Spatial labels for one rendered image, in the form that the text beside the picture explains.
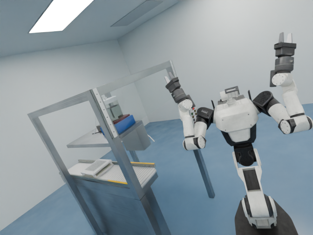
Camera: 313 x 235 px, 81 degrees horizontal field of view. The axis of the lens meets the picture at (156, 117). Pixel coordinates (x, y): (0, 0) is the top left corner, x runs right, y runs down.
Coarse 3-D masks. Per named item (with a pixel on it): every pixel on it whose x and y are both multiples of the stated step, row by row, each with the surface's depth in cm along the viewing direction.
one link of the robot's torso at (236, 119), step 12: (240, 96) 143; (216, 108) 136; (228, 108) 127; (240, 108) 123; (252, 108) 121; (216, 120) 131; (228, 120) 126; (240, 120) 123; (252, 120) 121; (228, 132) 130; (240, 132) 127; (252, 132) 126; (240, 144) 134
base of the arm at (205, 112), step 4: (200, 108) 139; (204, 108) 138; (208, 108) 138; (200, 112) 136; (204, 112) 136; (208, 112) 135; (212, 112) 135; (200, 116) 135; (204, 116) 133; (208, 116) 133; (208, 120) 133; (208, 124) 137
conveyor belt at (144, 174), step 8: (72, 168) 231; (80, 168) 221; (112, 168) 190; (136, 168) 172; (144, 168) 166; (152, 168) 162; (104, 176) 180; (112, 176) 174; (120, 176) 169; (144, 176) 154; (144, 184) 149
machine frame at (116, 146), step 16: (80, 96) 120; (32, 112) 175; (48, 112) 156; (96, 112) 117; (48, 144) 191; (112, 144) 122; (128, 160) 129; (64, 176) 200; (128, 176) 128; (208, 176) 222; (208, 192) 227; (144, 208) 135; (96, 224) 221
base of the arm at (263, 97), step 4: (264, 92) 123; (268, 92) 120; (260, 96) 123; (264, 96) 121; (268, 96) 119; (272, 96) 118; (252, 100) 126; (256, 100) 124; (260, 100) 121; (264, 100) 119; (268, 100) 118; (256, 104) 124; (260, 104) 120; (264, 104) 118; (260, 108) 123; (264, 108) 120; (264, 112) 124
